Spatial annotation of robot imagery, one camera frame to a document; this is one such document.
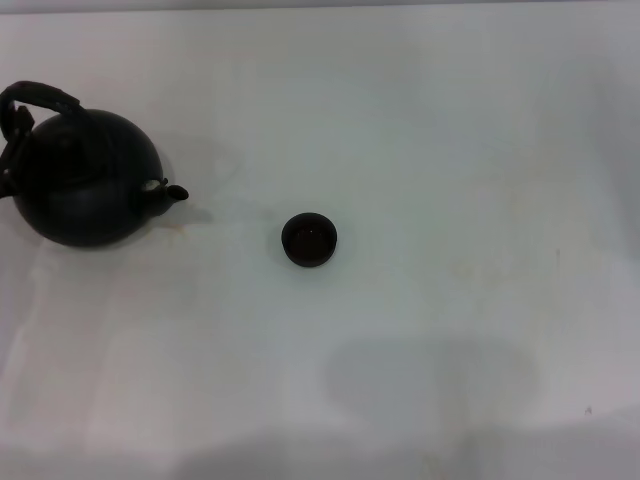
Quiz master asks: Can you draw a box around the small dark teacup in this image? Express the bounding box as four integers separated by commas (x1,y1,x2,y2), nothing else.
280,212,340,269

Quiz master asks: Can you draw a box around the black round teapot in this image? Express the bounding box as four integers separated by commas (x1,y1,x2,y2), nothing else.
0,79,191,247

